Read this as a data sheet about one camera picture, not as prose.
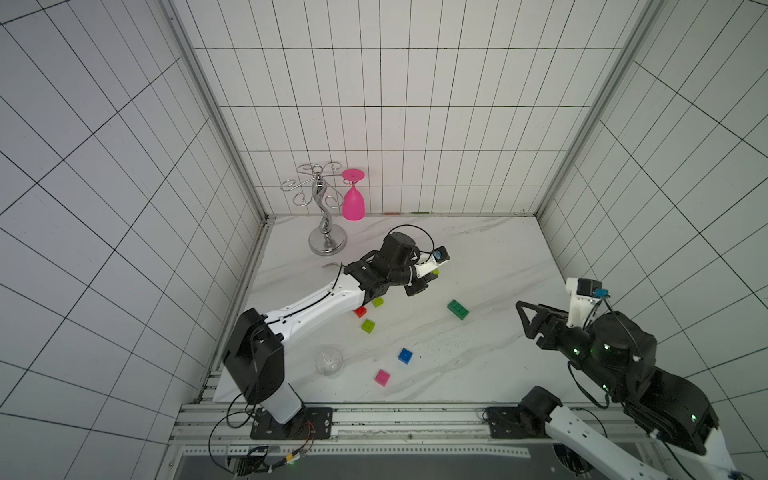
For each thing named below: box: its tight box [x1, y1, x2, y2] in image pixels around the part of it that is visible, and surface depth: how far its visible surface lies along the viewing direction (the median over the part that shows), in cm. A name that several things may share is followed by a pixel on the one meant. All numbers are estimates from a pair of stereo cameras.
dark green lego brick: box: [447, 299, 469, 321], surface depth 94 cm
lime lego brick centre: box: [361, 319, 376, 334], surface depth 91 cm
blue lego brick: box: [398, 348, 413, 365], surface depth 85 cm
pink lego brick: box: [374, 369, 391, 387], surface depth 81 cm
